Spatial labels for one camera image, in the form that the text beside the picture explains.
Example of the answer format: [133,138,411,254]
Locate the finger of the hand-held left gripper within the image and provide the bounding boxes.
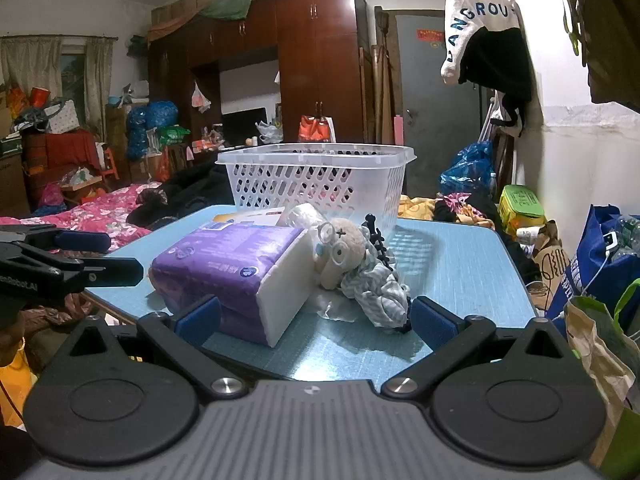
[30,244,146,295]
[0,224,112,256]

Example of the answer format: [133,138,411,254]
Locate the green box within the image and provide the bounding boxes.
[499,185,547,232]

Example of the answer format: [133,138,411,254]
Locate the yellow printed cloth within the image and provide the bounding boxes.
[397,195,452,222]

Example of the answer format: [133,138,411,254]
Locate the white yellow flat box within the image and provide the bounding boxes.
[212,210,287,229]

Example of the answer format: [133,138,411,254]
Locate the beige curtains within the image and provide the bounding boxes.
[0,36,119,133]

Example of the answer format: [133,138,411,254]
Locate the white patterned gift box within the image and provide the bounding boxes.
[44,99,79,134]

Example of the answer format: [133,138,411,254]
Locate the brown paper bag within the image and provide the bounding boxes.
[527,220,576,298]

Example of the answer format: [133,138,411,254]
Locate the white folding rack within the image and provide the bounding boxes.
[475,99,502,147]

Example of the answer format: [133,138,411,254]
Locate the orange bag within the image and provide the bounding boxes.
[298,115,336,144]

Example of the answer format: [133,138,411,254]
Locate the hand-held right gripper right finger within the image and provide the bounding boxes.
[381,296,576,403]

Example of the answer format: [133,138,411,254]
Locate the black clothes pile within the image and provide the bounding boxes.
[126,160,237,228]

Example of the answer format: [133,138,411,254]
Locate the large blue sack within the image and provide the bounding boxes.
[125,101,179,162]

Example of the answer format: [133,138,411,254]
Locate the brown wooden wardrobe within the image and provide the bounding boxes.
[147,0,377,147]

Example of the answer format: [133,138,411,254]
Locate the brown cloth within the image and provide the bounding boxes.
[15,291,102,342]

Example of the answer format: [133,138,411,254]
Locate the paper bag with green handles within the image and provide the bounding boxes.
[564,279,640,477]

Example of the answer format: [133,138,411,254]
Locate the white tissue roll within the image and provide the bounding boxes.
[277,203,328,231]

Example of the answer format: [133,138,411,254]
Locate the white black hanging jacket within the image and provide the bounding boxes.
[440,0,534,137]

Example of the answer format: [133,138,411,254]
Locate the white charger cable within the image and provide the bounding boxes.
[575,247,618,303]

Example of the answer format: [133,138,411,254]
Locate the pink floral blanket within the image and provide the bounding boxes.
[0,184,168,257]

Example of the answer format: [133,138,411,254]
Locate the white hanging plastic bag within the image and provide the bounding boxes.
[191,82,212,114]

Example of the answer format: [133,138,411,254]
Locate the blue plastic bag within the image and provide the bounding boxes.
[440,141,497,197]

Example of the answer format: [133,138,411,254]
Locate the wooden planks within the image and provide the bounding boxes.
[370,45,397,146]

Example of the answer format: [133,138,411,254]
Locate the grey door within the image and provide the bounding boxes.
[394,10,485,197]

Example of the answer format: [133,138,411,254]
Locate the purple tissue pack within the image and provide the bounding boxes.
[149,223,321,348]

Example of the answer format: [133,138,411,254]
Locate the white plastic basket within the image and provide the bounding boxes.
[216,143,417,233]

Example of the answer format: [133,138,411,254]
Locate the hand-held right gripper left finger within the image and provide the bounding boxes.
[62,295,249,404]

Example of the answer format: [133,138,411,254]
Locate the black monitor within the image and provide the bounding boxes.
[221,107,269,149]

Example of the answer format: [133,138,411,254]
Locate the blue shopping bag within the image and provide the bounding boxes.
[545,204,640,333]

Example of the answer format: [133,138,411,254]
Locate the orange cloth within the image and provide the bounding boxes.
[0,350,34,427]

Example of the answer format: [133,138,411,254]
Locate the olive hanging garment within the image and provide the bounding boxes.
[562,0,640,112]

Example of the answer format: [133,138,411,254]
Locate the red cloth covered cabinet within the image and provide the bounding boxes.
[21,129,102,177]

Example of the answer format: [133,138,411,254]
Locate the beige plush toy striped body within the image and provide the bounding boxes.
[314,219,412,333]

